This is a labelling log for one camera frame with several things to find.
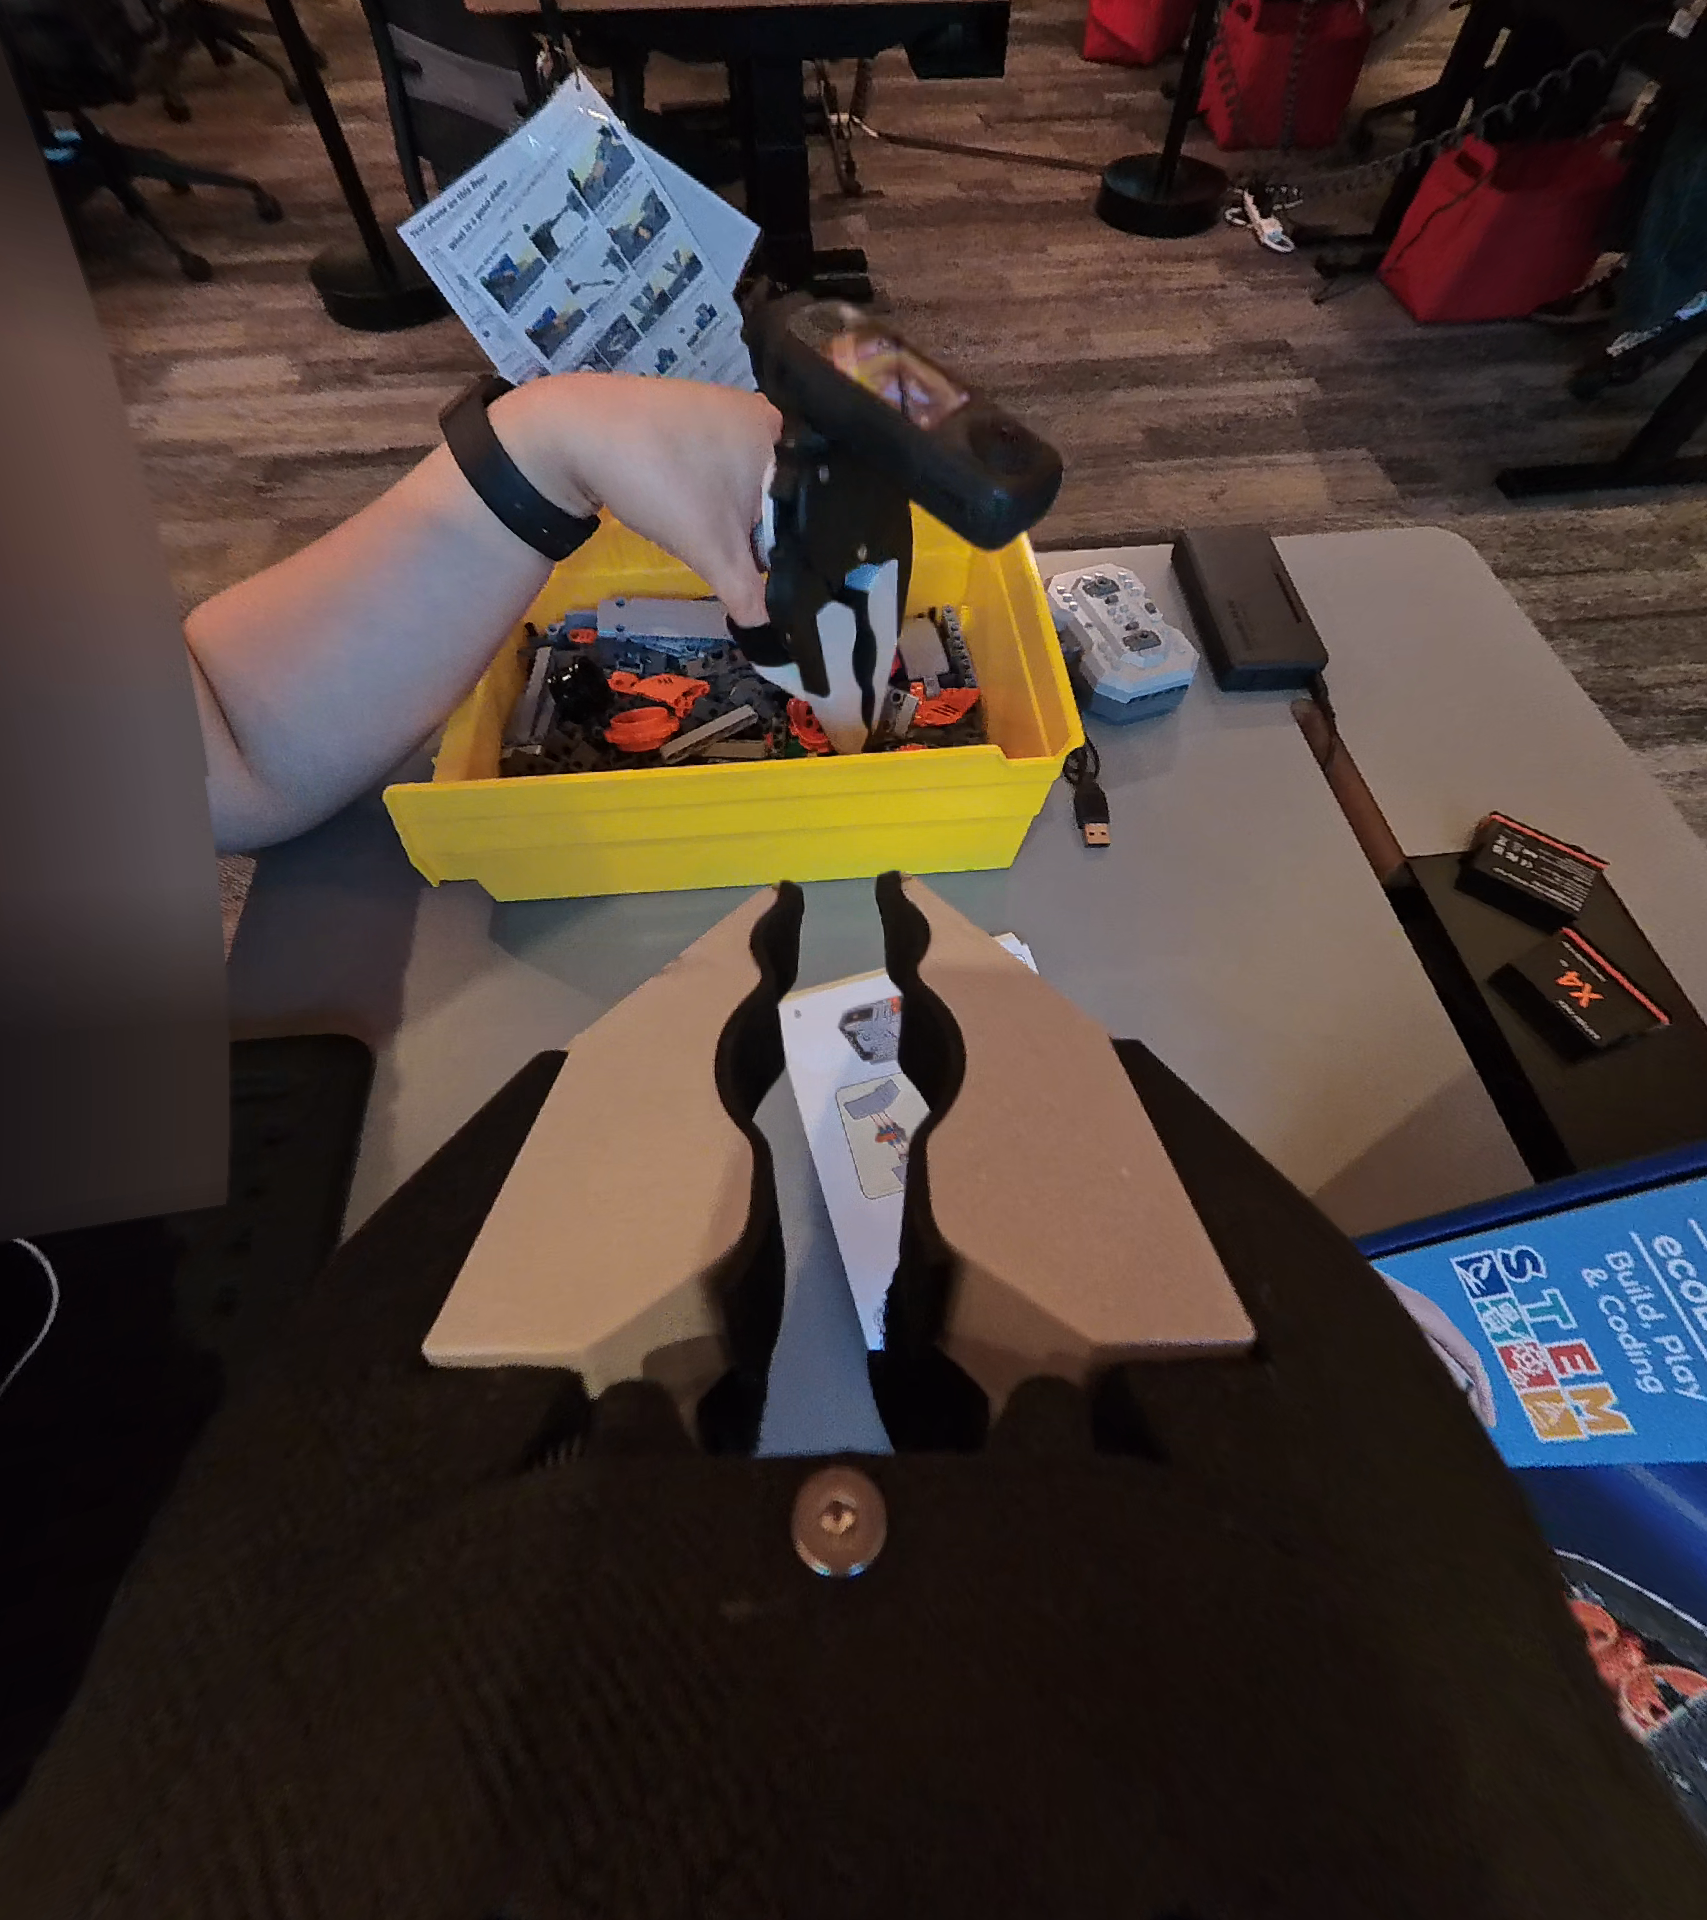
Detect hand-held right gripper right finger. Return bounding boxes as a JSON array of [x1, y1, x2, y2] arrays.
[[875, 874, 1257, 1390]]

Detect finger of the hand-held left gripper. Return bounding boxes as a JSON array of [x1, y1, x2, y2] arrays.
[[788, 594, 875, 756], [861, 559, 919, 740]]

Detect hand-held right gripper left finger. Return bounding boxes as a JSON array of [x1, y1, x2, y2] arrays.
[[424, 883, 807, 1390]]

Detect pile of building block pieces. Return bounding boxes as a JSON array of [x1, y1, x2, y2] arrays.
[[499, 594, 990, 772]]

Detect yellow plastic bin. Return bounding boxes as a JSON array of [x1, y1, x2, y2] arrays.
[[386, 511, 1085, 903]]

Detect person's left forearm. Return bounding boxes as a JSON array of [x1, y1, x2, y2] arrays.
[[183, 441, 554, 858]]

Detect black desk leg column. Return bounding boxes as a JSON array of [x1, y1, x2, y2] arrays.
[[733, 0, 876, 302]]

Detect person's left hand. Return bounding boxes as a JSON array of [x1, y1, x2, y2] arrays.
[[495, 374, 788, 626]]

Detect instruction booklet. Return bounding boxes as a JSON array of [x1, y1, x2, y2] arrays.
[[779, 931, 1040, 1352]]

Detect grey blue battery module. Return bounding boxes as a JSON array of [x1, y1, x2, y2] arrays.
[[1045, 562, 1199, 726]]

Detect black wristband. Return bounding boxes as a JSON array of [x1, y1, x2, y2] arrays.
[[438, 374, 605, 565]]

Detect printed paper sheets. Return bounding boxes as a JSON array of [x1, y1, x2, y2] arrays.
[[396, 66, 768, 393]]

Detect black power adapter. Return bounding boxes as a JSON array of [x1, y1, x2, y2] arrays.
[[1171, 527, 1332, 692]]

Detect black round stand base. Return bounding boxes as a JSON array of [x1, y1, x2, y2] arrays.
[[1101, 0, 1232, 238], [264, 0, 454, 332]]

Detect black battery red label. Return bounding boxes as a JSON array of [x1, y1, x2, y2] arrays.
[[1457, 814, 1608, 932], [1486, 928, 1673, 1064]]

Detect red bag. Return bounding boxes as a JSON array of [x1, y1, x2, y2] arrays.
[[1085, 0, 1199, 65], [1199, 0, 1373, 151], [1379, 129, 1644, 325]]

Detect blue robot kit box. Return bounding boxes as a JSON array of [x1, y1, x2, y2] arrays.
[[1357, 1111, 1707, 1920]]

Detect black office chair base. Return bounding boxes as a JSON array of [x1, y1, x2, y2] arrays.
[[43, 119, 286, 287]]

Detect white cord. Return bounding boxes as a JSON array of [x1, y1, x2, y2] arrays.
[[0, 1237, 65, 1424]]

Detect black cable tray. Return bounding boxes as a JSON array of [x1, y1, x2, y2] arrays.
[[1400, 854, 1707, 1180]]

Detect black coiled cable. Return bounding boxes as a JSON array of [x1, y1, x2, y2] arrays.
[[1303, 62, 1657, 204]]

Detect black desk foot frame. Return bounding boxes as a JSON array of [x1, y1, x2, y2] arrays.
[[1499, 210, 1707, 499]]

